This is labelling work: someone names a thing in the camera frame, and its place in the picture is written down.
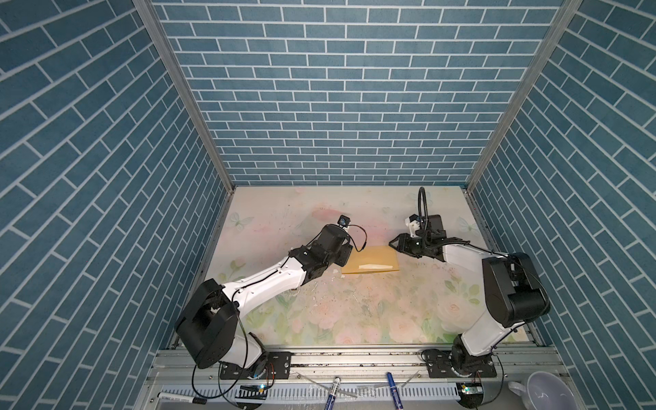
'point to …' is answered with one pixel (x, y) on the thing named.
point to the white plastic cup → (547, 390)
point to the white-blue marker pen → (336, 381)
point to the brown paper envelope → (372, 259)
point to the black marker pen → (197, 400)
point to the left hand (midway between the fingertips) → (344, 243)
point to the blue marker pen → (395, 393)
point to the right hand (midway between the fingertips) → (392, 241)
